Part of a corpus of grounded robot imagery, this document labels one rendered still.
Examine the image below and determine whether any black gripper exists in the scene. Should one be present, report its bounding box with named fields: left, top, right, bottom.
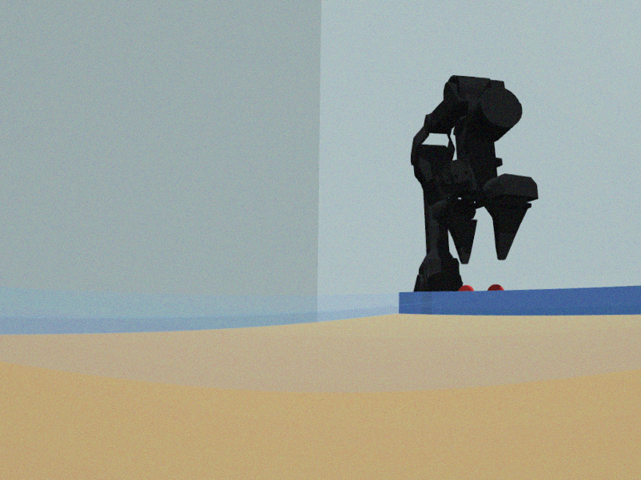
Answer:
left=432, top=148, right=538, bottom=264

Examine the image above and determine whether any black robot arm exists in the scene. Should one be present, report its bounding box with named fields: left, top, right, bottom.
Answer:
left=411, top=75, right=523, bottom=292

